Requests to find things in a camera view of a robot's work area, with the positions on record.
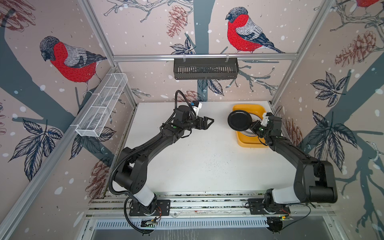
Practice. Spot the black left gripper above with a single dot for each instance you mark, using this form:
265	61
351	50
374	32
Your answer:
205	126

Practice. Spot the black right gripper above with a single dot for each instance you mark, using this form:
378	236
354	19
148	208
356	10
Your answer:
254	128

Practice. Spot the small black plate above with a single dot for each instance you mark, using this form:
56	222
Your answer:
239	120

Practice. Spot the orange sunburst plate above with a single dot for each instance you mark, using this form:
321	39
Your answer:
249	133

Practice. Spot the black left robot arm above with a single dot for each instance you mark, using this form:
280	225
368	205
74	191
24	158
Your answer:
130	173

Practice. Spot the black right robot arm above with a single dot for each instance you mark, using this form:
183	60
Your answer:
314	180

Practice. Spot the yellow plastic bin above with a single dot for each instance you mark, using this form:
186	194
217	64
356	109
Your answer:
256	112

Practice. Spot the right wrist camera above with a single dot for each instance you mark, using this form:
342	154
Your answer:
265	119

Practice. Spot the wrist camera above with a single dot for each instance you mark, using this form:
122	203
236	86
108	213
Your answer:
265	119
196	105

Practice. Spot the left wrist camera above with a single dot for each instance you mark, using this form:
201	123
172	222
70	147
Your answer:
196	105

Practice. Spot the black hanging wire basket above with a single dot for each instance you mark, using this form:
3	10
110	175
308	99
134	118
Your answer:
206	69

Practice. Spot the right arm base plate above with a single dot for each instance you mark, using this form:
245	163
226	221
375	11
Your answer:
261	207

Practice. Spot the aluminium rail bed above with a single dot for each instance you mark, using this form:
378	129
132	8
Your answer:
183	205

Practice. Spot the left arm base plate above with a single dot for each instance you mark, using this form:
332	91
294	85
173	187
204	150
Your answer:
155	208

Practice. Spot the white mesh wall shelf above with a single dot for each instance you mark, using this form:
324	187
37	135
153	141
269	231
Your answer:
99	112

